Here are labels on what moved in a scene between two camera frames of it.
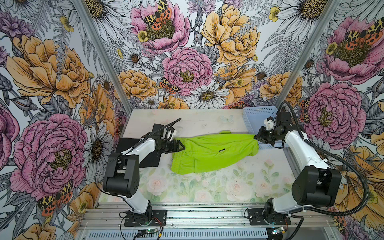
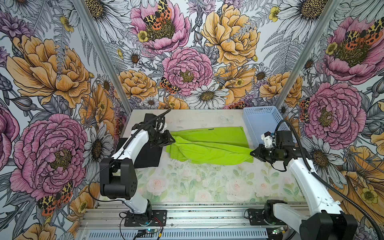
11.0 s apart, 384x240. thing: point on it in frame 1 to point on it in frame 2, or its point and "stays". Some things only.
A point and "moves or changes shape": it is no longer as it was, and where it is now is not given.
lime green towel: (201, 151) moves or changes shape
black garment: (154, 160) stays
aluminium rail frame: (200, 217) stays
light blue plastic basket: (254, 118) stays
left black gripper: (174, 148) to (167, 139)
